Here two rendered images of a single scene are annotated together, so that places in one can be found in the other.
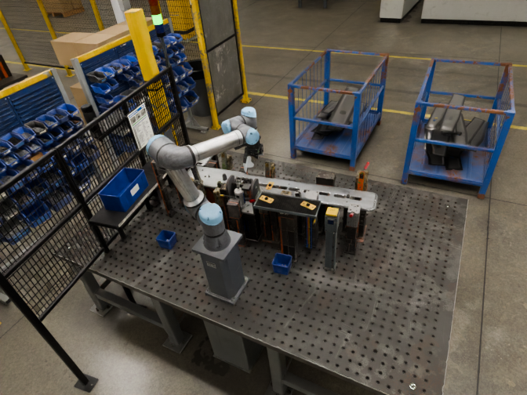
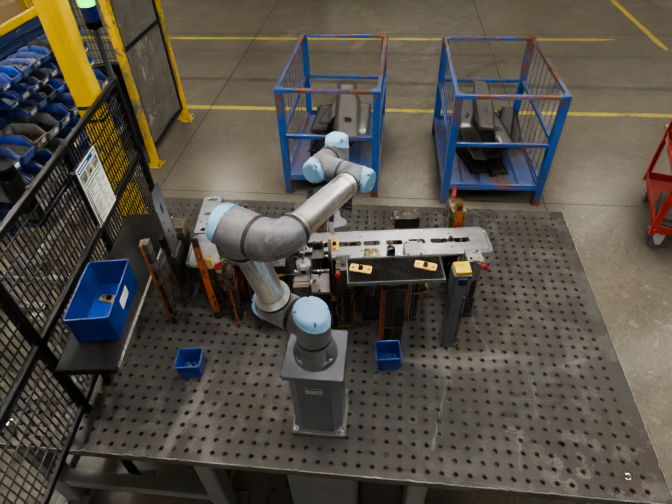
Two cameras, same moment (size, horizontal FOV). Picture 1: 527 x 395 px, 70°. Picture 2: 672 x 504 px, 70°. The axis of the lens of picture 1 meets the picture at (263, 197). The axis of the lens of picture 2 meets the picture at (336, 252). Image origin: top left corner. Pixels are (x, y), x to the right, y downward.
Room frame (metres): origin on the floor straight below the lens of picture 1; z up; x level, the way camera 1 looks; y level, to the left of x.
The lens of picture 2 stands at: (0.52, 0.58, 2.47)
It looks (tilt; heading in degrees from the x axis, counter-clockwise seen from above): 43 degrees down; 337
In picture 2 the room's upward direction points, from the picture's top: 2 degrees counter-clockwise
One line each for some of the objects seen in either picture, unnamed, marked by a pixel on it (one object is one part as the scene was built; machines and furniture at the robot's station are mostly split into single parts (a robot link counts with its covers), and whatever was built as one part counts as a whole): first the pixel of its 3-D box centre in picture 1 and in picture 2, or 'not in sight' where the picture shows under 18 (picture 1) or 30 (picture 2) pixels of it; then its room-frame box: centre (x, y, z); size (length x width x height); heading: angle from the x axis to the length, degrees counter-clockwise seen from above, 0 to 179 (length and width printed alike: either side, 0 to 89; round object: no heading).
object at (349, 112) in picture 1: (339, 106); (338, 112); (4.16, -1.04, 0.47); 1.20 x 0.80 x 0.95; 148
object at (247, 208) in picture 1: (246, 208); (312, 286); (1.89, 0.12, 0.94); 0.18 x 0.13 x 0.49; 67
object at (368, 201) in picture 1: (273, 186); (338, 243); (2.03, -0.07, 1.00); 1.38 x 0.22 x 0.02; 67
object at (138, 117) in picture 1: (140, 126); (95, 186); (2.53, 0.84, 1.30); 0.23 x 0.02 x 0.31; 157
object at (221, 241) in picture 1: (216, 234); (314, 344); (1.46, 0.28, 1.15); 0.15 x 0.15 x 0.10
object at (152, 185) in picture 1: (142, 183); (123, 281); (2.21, 0.85, 1.02); 0.90 x 0.22 x 0.03; 157
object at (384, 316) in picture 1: (263, 227); (328, 306); (1.96, 0.02, 0.68); 2.56 x 1.61 x 0.04; 59
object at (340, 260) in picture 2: (266, 217); (343, 292); (1.84, 0.00, 0.89); 0.13 x 0.11 x 0.38; 157
